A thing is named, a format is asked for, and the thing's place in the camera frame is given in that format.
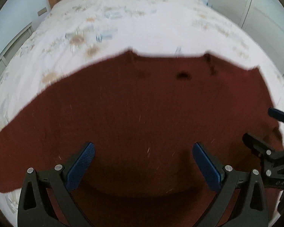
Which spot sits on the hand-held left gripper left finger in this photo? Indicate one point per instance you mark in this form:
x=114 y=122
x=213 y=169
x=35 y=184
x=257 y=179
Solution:
x=81 y=164

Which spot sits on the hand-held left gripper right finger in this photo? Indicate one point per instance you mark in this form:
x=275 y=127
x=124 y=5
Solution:
x=207 y=165

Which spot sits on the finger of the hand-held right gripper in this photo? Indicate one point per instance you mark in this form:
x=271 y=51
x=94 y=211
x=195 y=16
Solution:
x=280 y=115
x=255 y=144

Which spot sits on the maroon knit sweater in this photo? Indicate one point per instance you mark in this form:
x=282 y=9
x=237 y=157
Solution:
x=142 y=113

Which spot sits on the white wardrobe doors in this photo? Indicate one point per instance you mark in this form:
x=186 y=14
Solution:
x=262 y=9

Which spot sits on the white floral bed sheet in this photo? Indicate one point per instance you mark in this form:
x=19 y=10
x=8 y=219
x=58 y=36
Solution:
x=144 y=28

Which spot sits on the beige wall socket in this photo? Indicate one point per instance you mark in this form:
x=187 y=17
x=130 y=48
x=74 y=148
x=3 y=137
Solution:
x=42 y=12

